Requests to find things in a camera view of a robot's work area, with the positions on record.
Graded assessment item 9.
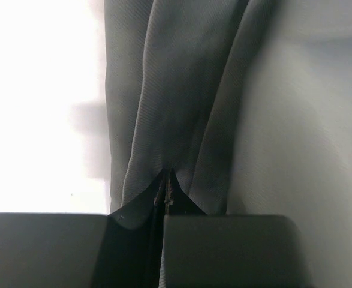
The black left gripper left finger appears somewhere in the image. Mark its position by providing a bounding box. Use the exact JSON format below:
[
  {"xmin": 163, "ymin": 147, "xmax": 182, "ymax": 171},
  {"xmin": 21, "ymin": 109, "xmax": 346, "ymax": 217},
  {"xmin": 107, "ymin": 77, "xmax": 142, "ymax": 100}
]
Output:
[{"xmin": 0, "ymin": 172, "xmax": 166, "ymax": 287}]

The grey pleated skirt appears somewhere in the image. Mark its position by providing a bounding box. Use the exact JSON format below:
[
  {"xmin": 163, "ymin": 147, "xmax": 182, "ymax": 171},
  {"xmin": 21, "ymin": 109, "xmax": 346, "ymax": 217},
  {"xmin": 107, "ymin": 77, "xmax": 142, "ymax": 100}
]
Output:
[{"xmin": 104, "ymin": 1, "xmax": 352, "ymax": 287}]

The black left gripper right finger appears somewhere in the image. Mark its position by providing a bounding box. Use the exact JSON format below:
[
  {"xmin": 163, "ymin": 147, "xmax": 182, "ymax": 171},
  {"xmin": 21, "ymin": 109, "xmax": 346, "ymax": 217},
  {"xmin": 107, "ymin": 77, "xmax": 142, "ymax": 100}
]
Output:
[{"xmin": 163, "ymin": 170, "xmax": 309, "ymax": 287}]

